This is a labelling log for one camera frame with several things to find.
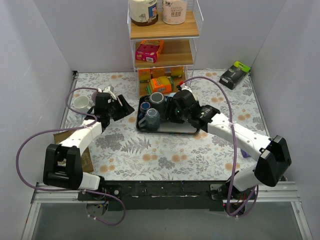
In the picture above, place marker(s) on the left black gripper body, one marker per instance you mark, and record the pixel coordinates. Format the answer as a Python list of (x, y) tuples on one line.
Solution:
[(119, 107)]

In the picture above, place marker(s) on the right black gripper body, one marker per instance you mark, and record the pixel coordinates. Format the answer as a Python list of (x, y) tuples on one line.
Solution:
[(171, 111)]

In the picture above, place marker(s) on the slate blue mug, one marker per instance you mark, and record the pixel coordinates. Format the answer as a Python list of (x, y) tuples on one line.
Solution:
[(150, 121)]

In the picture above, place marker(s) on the white and blue mug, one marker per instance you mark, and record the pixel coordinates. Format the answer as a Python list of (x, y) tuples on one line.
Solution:
[(82, 104)]

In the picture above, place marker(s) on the lavender purple mug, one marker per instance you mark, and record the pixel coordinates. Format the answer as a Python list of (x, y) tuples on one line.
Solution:
[(93, 96)]

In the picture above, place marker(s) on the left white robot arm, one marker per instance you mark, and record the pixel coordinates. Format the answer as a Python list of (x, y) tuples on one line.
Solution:
[(63, 165)]

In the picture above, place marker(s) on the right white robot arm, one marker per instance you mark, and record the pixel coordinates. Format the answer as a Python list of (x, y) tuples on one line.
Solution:
[(272, 155)]

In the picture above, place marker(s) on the light blue faceted mug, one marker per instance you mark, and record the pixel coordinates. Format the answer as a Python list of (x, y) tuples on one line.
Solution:
[(170, 98)]

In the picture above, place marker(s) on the navy blue mug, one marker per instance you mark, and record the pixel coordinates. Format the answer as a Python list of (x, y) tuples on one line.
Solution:
[(143, 109)]

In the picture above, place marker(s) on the dark grey mug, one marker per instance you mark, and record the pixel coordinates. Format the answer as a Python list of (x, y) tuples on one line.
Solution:
[(157, 101)]

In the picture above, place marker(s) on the black serving tray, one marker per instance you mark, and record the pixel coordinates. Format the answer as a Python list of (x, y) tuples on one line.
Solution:
[(170, 128)]

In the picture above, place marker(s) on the orange green sponge pack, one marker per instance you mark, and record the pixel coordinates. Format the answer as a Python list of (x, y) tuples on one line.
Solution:
[(162, 84)]

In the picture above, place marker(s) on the yellow sponge box left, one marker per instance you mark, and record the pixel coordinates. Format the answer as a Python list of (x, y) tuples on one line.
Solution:
[(144, 75)]

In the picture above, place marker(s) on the yellow sponge box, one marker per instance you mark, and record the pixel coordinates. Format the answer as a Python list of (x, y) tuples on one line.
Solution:
[(177, 72), (144, 75), (158, 72)]

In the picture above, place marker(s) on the yellow sponge box right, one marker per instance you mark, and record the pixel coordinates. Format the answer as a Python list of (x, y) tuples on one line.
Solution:
[(177, 72)]

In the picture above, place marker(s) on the yellow sponge box middle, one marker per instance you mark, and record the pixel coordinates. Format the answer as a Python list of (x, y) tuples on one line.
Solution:
[(158, 72)]

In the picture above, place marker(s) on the floral table mat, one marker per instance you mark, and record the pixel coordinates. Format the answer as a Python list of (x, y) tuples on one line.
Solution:
[(124, 153)]

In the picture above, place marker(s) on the pink orange sponge box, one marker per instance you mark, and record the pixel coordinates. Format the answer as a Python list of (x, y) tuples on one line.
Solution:
[(149, 50)]

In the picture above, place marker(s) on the brown paper bag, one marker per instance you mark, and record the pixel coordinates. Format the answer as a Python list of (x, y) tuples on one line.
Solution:
[(86, 161)]

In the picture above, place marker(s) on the black green razor box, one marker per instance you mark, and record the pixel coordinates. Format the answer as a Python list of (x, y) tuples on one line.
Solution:
[(234, 75)]

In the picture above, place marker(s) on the purple white box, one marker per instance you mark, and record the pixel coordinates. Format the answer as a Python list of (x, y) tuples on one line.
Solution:
[(245, 154)]

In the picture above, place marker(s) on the brown cartoon paper roll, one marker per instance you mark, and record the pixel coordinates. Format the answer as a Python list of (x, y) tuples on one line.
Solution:
[(143, 12)]

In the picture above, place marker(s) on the pink cotton tissue roll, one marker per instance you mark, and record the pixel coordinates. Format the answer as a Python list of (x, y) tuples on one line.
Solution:
[(174, 11)]

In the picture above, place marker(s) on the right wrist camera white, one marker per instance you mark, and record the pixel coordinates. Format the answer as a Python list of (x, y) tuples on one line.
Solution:
[(182, 86)]

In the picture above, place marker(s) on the white wire wooden shelf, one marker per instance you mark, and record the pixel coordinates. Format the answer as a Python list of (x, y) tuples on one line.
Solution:
[(180, 43)]

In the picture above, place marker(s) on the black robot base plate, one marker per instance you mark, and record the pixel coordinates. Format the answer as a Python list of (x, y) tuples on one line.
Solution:
[(168, 194)]

